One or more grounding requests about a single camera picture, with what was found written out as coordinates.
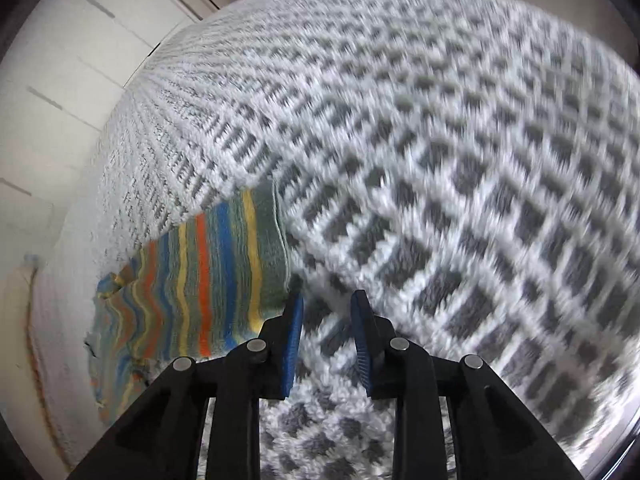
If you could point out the grey white checkered blanket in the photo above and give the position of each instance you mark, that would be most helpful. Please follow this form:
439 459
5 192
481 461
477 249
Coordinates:
400 185

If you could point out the white cabinet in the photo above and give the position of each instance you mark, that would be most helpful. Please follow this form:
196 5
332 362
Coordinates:
75 60

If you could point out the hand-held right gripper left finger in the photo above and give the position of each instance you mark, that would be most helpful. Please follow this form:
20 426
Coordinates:
292 340

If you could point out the orange patterned bedsheet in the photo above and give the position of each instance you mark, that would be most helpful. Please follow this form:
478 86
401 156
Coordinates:
35 340

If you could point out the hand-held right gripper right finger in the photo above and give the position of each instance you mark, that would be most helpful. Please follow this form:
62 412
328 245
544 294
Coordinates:
361 340

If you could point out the striped knit garment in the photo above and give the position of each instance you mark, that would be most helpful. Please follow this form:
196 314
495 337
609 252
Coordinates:
210 290

